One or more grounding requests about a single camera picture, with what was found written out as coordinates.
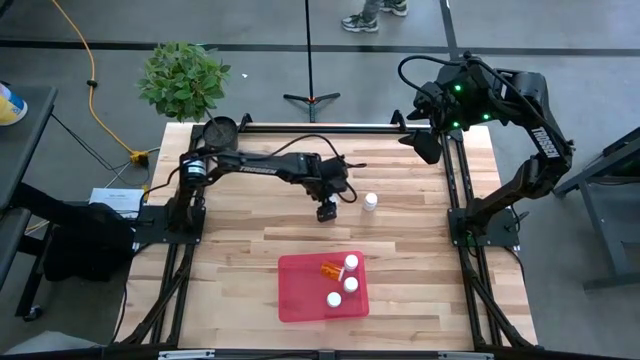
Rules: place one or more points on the black side table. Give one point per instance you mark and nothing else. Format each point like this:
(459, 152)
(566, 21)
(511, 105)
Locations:
(30, 145)

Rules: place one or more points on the orange pill bottle white cap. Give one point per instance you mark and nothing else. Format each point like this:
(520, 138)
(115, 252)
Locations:
(330, 271)

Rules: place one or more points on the black metal table frame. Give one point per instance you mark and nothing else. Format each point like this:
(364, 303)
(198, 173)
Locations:
(325, 129)

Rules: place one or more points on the white paper sheet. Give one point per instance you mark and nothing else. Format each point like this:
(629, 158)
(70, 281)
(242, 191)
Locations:
(115, 197)

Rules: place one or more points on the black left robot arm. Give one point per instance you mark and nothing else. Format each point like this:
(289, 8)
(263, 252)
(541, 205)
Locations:
(260, 167)

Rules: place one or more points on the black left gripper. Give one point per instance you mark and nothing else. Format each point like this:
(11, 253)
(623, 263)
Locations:
(327, 177)

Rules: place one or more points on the black bag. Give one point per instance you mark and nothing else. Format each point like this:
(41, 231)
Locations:
(85, 245)

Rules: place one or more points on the red plastic basket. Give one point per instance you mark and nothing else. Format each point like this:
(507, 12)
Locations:
(300, 295)

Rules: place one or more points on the dark grey metal stand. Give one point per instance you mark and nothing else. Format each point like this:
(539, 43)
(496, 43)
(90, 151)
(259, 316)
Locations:
(607, 235)

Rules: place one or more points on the black plant pot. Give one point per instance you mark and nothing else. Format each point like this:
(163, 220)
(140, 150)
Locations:
(220, 135)

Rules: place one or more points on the green leafy plant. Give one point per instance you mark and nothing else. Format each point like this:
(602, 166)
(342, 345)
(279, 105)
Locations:
(182, 82)

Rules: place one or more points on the black bench seat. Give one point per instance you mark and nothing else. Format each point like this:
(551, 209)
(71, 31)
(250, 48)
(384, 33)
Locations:
(10, 240)

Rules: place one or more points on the black frame clamp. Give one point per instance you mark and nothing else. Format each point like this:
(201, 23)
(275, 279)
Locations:
(245, 122)
(398, 121)

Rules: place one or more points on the black tripod stand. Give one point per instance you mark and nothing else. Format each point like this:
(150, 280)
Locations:
(311, 100)

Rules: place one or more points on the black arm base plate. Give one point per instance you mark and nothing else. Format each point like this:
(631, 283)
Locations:
(150, 232)
(500, 237)

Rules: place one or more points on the person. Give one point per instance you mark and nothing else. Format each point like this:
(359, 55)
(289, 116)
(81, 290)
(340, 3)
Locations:
(360, 23)

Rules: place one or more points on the silver frame bracket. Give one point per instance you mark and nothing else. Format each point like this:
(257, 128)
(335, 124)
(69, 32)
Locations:
(186, 354)
(465, 355)

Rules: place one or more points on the yellow and blue container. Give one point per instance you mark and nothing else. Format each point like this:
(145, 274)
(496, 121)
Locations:
(10, 107)

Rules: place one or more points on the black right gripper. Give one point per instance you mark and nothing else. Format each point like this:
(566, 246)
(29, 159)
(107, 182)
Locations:
(465, 102)

